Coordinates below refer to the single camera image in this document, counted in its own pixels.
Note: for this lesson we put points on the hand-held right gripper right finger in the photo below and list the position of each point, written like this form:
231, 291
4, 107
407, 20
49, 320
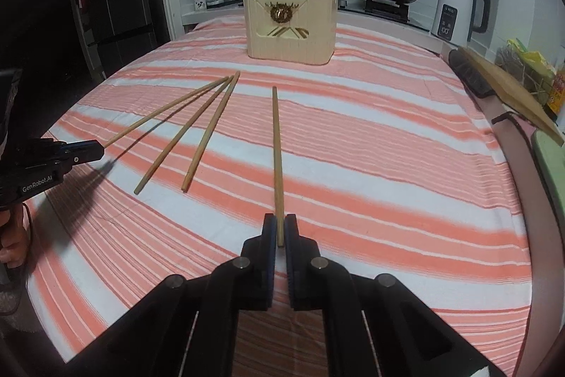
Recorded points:
291, 235

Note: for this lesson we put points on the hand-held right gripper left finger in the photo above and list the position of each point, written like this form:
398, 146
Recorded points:
269, 235

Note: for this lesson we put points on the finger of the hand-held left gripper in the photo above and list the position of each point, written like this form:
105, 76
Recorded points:
81, 146
84, 158

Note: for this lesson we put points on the wooden chopstick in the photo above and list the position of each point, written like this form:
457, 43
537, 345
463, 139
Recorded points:
167, 112
212, 129
277, 160
185, 134

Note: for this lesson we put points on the cream utensil holder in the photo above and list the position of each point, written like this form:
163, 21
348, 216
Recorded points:
289, 48

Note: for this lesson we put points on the person's left forearm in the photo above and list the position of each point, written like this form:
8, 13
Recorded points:
11, 302

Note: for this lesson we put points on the person's left hand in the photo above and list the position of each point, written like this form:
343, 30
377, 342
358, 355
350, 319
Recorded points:
13, 235

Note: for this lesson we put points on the pink white striped cloth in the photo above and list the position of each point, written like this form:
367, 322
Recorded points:
375, 160

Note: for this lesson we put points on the small white box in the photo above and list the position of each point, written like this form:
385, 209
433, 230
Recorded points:
199, 1

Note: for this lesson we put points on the black gas stove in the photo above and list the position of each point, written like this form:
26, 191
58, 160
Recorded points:
353, 8

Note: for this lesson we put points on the black oblong object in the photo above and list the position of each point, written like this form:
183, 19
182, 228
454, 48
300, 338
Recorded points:
468, 70

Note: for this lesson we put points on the wooden cutting board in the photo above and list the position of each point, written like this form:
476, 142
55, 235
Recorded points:
507, 85

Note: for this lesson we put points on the green board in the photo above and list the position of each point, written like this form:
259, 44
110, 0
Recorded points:
551, 165

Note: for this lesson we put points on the white electric kettle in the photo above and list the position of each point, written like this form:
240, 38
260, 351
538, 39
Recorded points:
454, 6

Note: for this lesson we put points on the bag of yellow green packets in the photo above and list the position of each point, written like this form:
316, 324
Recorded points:
525, 63

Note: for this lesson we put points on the brown sauce bottle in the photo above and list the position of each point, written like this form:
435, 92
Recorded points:
558, 94

